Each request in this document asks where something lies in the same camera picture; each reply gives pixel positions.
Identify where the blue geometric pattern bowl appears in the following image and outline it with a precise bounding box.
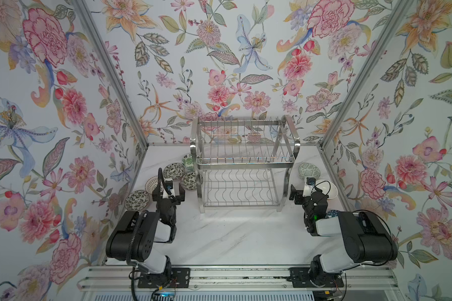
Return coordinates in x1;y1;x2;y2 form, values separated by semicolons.
326;209;339;218

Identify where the green leaf pattern bowl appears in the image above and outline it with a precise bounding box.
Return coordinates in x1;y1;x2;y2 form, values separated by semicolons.
182;154;195;173

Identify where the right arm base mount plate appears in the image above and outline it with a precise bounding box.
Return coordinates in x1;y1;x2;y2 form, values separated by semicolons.
286;267;344;288

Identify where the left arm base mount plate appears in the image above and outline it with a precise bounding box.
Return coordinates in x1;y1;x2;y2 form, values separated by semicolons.
137;268;191;288

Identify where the steel two-tier dish rack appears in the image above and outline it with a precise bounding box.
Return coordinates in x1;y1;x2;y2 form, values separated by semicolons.
190;115;301;213

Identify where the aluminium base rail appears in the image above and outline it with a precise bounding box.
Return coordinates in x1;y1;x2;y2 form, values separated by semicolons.
77;265;398;292

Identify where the pale green patterned bowl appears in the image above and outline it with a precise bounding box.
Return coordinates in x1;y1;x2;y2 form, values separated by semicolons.
298;163;321;180

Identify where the dark floral bowl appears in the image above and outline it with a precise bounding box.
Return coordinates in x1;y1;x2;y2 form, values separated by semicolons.
180;172;197;191

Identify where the dark patterned bowl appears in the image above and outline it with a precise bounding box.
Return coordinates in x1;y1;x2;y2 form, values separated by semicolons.
125;190;149;211

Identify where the dark speckled pattern bowl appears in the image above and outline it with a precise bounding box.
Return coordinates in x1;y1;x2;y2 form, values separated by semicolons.
163;163;186;181

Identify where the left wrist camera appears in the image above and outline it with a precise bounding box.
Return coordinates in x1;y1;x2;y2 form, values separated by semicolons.
163;179;174;194

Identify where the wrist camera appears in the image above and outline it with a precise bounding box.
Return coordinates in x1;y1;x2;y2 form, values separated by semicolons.
163;179;174;194
303;177;316;197

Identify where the white lattice pattern bowl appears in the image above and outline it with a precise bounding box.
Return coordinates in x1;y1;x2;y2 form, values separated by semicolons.
144;176;158;194

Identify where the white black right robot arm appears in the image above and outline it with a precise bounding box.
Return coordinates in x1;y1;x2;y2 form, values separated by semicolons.
290;186;398;287

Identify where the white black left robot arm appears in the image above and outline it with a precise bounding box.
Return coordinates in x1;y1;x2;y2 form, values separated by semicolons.
105;178;185;285

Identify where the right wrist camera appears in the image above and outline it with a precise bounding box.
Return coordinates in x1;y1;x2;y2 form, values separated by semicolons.
303;177;316;197

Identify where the plain white bowl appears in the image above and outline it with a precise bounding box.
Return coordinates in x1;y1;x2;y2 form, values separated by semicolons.
315;179;338;199

